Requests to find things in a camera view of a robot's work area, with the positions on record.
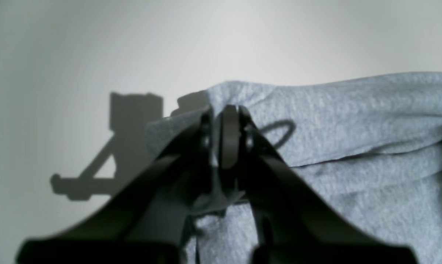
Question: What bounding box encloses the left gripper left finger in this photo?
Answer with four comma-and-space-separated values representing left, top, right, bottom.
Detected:
16, 107, 213, 264

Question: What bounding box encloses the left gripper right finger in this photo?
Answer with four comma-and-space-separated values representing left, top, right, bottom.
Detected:
219, 105, 417, 264

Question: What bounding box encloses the grey T-shirt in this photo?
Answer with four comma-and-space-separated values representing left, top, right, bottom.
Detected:
146, 71, 442, 264

